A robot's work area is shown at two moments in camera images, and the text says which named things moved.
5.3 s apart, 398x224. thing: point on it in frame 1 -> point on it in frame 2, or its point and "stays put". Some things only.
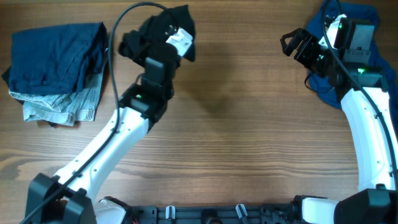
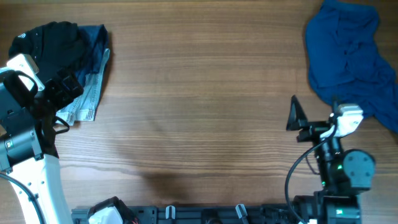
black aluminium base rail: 256,214 stays put
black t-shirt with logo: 149,40 -> 52,46
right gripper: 310,42 -> 298,120
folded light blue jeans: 66,108 stays put
